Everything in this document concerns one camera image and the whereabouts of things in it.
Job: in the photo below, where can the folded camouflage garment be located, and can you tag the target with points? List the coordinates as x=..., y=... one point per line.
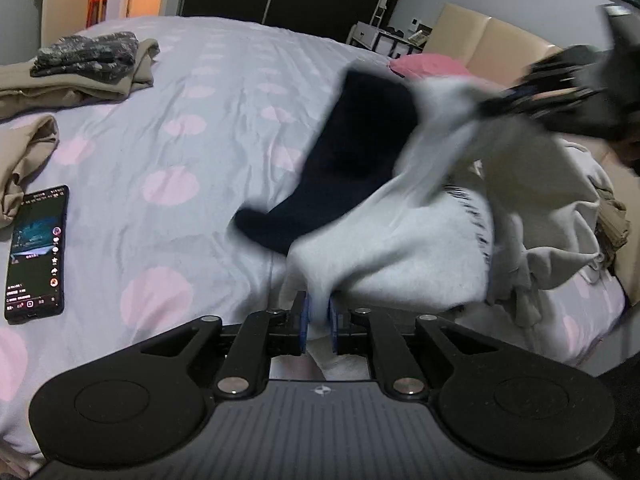
x=85, y=55

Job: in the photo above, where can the white door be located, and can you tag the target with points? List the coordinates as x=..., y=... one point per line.
x=65, y=0

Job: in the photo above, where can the crumpled khaki garment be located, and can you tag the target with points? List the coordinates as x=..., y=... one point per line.
x=30, y=160

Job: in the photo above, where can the white shelf unit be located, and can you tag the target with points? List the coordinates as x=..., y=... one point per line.
x=380, y=40

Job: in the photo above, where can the orange stool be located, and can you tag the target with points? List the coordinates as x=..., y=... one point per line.
x=96, y=7

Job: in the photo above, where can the grey hoodie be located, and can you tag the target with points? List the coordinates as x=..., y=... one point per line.
x=560, y=240

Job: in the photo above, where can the polka dot bed sheet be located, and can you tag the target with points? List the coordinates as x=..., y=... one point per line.
x=200, y=160

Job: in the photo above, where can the white printed sweatshirt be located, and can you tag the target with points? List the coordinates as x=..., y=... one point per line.
x=400, y=255

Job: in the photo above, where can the folded khaki pants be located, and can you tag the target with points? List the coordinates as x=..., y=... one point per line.
x=75, y=90

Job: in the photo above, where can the olive garment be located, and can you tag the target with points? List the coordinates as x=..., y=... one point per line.
x=612, y=220

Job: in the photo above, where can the pink garment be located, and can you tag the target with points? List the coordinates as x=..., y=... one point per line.
x=430, y=65

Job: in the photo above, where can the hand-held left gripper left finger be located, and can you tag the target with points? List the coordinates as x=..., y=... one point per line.
x=302, y=327

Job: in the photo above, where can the black smartphone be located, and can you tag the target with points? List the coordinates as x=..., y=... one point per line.
x=37, y=255

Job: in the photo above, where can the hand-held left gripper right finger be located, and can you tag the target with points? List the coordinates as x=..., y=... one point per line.
x=333, y=327

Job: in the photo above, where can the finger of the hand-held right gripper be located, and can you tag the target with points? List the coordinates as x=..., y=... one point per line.
x=515, y=100

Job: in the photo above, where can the beige padded headboard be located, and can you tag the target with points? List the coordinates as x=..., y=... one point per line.
x=480, y=40

